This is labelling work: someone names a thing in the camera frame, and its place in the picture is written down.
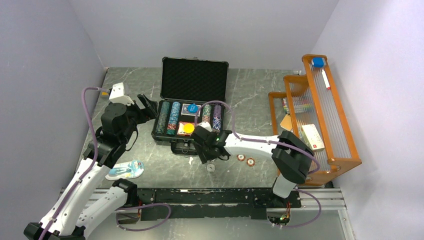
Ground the white dealer button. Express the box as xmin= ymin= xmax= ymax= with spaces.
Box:
xmin=206 ymin=164 xmax=216 ymax=172

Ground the yellow round button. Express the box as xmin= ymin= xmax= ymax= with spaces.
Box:
xmin=183 ymin=123 xmax=195 ymax=134

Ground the red playing card deck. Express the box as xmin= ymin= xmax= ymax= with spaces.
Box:
xmin=177 ymin=121 xmax=194 ymax=136

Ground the blue playing card deck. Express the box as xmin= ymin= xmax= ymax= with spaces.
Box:
xmin=181 ymin=103 xmax=201 ymax=116

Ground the blue small blind button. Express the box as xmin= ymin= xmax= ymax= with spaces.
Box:
xmin=187 ymin=103 xmax=199 ymax=114

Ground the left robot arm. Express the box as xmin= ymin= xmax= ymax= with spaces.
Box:
xmin=23 ymin=94 xmax=158 ymax=240

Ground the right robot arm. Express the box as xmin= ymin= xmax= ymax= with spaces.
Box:
xmin=190 ymin=124 xmax=316 ymax=207

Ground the black poker set case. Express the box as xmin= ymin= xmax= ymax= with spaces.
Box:
xmin=151 ymin=56 xmax=229 ymax=156

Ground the blister pack blue tool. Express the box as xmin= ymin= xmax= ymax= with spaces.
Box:
xmin=105 ymin=159 xmax=145 ymax=181

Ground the coloured marker set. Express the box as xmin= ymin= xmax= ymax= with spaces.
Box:
xmin=282 ymin=98 xmax=313 ymax=115

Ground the light blue poker chip row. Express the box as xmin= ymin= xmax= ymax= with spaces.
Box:
xmin=166 ymin=101 xmax=181 ymax=135

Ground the red white poker chip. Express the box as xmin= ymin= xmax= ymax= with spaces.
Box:
xmin=236 ymin=154 xmax=246 ymax=162
xmin=246 ymin=158 xmax=256 ymax=167

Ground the purple blue poker chip row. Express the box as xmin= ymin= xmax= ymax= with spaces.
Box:
xmin=212 ymin=105 xmax=222 ymax=133

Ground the green orange poker chip row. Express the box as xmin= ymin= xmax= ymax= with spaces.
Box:
xmin=201 ymin=104 xmax=212 ymax=123

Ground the tan paper notepad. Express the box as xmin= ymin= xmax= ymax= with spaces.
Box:
xmin=279 ymin=114 xmax=293 ymax=132

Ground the white red box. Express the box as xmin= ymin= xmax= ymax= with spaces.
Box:
xmin=300 ymin=124 xmax=325 ymax=152

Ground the orange wooden rack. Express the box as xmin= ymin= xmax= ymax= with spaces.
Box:
xmin=268 ymin=54 xmax=362 ymax=186

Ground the white red marker pen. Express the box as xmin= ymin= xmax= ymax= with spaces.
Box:
xmin=321 ymin=69 xmax=331 ymax=90

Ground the blue cube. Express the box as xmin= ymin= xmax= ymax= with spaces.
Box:
xmin=311 ymin=57 xmax=326 ymax=68

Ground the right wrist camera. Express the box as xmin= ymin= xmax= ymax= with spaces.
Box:
xmin=198 ymin=122 xmax=212 ymax=132

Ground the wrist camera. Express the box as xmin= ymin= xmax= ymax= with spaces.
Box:
xmin=198 ymin=122 xmax=212 ymax=132
xmin=109 ymin=82 xmax=134 ymax=106

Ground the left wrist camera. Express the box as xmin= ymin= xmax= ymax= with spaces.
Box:
xmin=109 ymin=82 xmax=134 ymax=106

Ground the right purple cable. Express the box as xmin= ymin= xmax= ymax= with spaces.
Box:
xmin=195 ymin=100 xmax=323 ymax=230

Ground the purple cable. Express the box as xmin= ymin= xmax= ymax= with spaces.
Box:
xmin=38 ymin=86 xmax=172 ymax=240
xmin=195 ymin=100 xmax=323 ymax=230

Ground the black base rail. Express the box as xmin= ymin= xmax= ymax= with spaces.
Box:
xmin=59 ymin=187 xmax=347 ymax=223

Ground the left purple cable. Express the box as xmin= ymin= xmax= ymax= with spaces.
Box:
xmin=38 ymin=86 xmax=172 ymax=240

